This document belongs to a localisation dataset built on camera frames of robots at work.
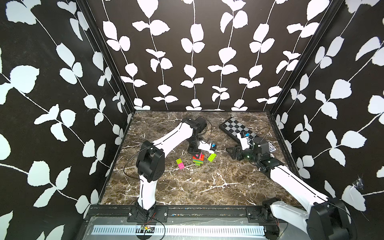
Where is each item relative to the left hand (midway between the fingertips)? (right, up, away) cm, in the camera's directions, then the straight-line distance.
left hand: (198, 149), depth 85 cm
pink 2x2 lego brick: (-11, -11, +5) cm, 16 cm away
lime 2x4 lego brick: (+9, -6, +10) cm, 15 cm away
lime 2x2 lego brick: (-12, -8, +7) cm, 16 cm away
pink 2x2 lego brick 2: (-1, -2, -5) cm, 6 cm away
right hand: (+18, +3, -3) cm, 18 cm away
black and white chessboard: (+25, +13, +22) cm, 36 cm away
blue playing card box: (+49, -1, +13) cm, 51 cm away
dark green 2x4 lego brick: (-2, -6, -1) cm, 6 cm away
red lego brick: (+1, -5, -2) cm, 5 cm away
